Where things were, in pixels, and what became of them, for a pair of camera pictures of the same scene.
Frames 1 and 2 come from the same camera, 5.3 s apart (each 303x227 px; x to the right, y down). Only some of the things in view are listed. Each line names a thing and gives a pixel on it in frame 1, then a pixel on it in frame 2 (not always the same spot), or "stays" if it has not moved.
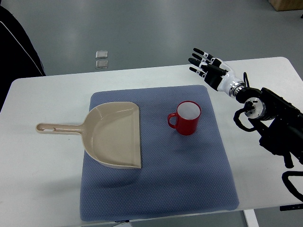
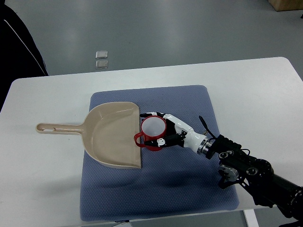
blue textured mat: [180, 174] stays
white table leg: [251, 218] stays
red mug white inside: [186, 117] -> [153, 127]
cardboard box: [284, 5] stays
